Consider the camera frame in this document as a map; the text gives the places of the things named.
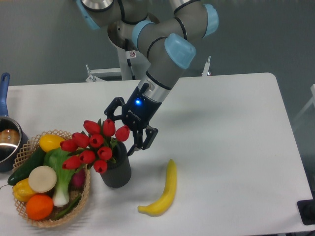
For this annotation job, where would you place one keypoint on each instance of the black device at edge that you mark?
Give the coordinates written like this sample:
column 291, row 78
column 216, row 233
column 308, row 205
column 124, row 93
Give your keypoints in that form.
column 307, row 211

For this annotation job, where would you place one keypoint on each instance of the orange fruit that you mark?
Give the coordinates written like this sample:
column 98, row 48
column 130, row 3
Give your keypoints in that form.
column 39, row 207

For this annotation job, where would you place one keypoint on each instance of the yellow bell pepper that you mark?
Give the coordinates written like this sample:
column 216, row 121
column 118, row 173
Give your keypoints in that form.
column 22, row 190

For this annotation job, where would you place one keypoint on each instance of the white frame at right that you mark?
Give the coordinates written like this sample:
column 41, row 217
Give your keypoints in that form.
column 307, row 106

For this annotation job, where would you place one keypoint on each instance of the red tulip bouquet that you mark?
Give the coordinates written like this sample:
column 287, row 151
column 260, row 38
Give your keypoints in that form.
column 98, row 146

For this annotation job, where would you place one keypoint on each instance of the yellow lemon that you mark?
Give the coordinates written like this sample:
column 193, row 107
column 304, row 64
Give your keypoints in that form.
column 50, row 142

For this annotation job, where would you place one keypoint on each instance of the beige round bun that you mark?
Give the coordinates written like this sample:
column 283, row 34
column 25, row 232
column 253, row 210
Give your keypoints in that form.
column 42, row 179

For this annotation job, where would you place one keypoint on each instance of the woven wicker basket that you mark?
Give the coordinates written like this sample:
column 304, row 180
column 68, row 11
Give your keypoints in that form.
column 24, row 153

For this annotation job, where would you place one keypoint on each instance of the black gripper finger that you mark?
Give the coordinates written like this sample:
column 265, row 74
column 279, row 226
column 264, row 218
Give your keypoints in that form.
column 110, row 110
column 143, row 138

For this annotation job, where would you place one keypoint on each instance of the blue handled saucepan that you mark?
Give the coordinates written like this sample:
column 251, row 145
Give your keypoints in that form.
column 12, row 137

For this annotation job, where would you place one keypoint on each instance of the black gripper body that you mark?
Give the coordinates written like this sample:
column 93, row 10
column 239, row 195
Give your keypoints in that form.
column 139, row 110

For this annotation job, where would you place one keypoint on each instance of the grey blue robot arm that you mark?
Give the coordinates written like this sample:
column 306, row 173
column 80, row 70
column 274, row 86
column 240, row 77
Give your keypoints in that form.
column 155, row 91

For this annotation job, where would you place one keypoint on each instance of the green bean pod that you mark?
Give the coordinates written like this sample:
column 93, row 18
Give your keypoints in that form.
column 68, row 209

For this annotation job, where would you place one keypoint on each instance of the dark grey ribbed vase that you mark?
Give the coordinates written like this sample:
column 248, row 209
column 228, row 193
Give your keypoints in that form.
column 118, row 174

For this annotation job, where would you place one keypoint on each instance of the green cucumber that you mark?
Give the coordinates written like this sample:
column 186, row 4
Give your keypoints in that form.
column 23, row 172

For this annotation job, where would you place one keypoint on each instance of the purple red radish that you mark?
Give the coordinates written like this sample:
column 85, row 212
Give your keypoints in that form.
column 78, row 179

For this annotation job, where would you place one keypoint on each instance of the yellow banana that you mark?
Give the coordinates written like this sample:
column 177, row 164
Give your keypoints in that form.
column 165, row 201

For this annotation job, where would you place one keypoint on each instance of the green bok choy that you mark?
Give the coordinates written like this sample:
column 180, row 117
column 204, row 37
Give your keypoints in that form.
column 55, row 159

